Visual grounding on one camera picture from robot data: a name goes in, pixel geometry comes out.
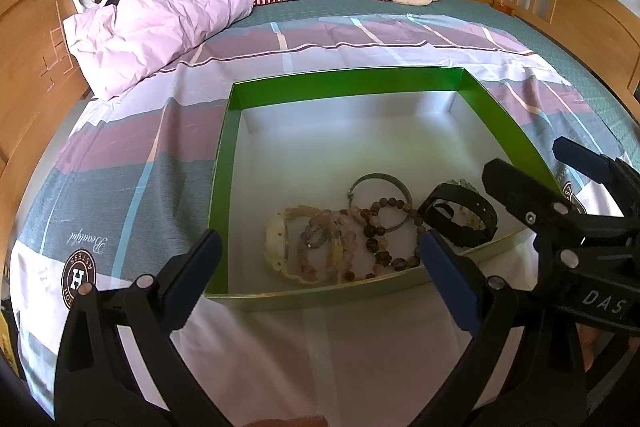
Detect person's right hand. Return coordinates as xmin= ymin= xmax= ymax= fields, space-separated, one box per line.
xmin=577 ymin=324 xmax=606 ymax=373

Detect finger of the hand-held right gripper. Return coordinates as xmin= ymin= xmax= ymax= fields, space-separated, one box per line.
xmin=552 ymin=136 xmax=640 ymax=218
xmin=481 ymin=158 xmax=591 ymax=253

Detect person's left hand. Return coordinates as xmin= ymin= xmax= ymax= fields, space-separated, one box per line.
xmin=248 ymin=414 xmax=328 ymax=427

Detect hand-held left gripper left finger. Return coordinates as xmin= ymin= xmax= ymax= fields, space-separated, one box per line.
xmin=54 ymin=228 xmax=223 ymax=427

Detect green cardboard box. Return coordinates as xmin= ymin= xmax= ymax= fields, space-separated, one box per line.
xmin=204 ymin=67 xmax=576 ymax=313

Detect pale green bead bracelet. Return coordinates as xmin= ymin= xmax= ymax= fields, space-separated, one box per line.
xmin=447 ymin=177 xmax=486 ymax=228

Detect wooden footboard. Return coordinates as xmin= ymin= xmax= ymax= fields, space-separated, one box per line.
xmin=492 ymin=0 xmax=640 ymax=102

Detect wooden headboard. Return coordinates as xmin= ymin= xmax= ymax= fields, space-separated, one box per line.
xmin=0 ymin=0 xmax=108 ymax=228

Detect red orange bead bracelet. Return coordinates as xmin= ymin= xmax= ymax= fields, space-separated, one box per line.
xmin=337 ymin=206 xmax=386 ymax=283

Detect silver metal bangle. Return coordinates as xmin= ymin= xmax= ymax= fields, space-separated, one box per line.
xmin=346 ymin=173 xmax=413 ymax=230

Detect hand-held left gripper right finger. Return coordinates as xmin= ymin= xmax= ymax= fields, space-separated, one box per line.
xmin=405 ymin=227 xmax=588 ymax=427

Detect cream bangle bracelet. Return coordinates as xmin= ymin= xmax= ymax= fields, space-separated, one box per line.
xmin=264 ymin=205 xmax=341 ymax=284

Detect pink pillow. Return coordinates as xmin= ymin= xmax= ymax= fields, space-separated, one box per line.
xmin=62 ymin=0 xmax=256 ymax=102

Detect brown bead bracelet with tassel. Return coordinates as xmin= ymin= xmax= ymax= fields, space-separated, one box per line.
xmin=362 ymin=197 xmax=423 ymax=270

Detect black wristwatch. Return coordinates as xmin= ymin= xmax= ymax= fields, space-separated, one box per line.
xmin=417 ymin=182 xmax=499 ymax=249

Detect pink bead bracelet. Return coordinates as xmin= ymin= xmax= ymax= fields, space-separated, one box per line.
xmin=299 ymin=207 xmax=358 ymax=280

